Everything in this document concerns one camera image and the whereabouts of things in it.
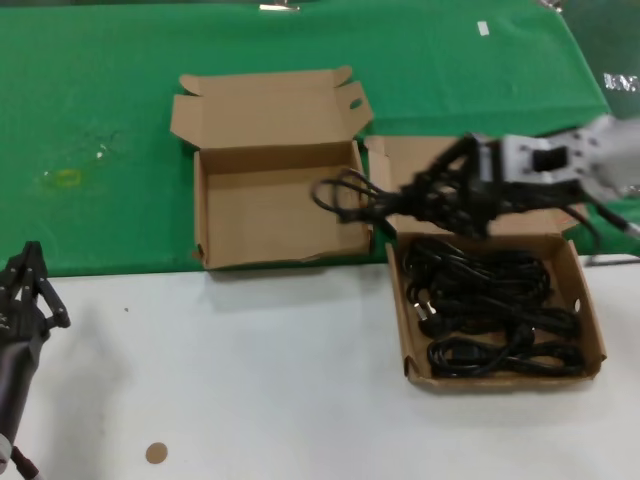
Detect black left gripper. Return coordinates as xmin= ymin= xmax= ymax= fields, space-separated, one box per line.
xmin=0 ymin=240 xmax=72 ymax=362

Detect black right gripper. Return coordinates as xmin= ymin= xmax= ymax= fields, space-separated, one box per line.
xmin=393 ymin=132 xmax=582 ymax=237

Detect brown open cardboard box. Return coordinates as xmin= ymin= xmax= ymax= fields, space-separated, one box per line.
xmin=363 ymin=133 xmax=609 ymax=395
xmin=169 ymin=66 xmax=375 ymax=272

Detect round brown cardboard disc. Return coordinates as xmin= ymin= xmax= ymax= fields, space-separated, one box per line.
xmin=144 ymin=441 xmax=169 ymax=466

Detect green table cloth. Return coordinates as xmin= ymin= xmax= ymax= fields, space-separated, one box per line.
xmin=0 ymin=0 xmax=640 ymax=280

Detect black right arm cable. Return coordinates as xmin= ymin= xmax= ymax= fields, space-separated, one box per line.
xmin=567 ymin=192 xmax=640 ymax=251

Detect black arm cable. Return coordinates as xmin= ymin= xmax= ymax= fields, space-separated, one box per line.
xmin=567 ymin=192 xmax=640 ymax=251
xmin=8 ymin=443 xmax=42 ymax=480

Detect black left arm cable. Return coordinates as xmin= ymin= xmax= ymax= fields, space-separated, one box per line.
xmin=8 ymin=443 xmax=42 ymax=480

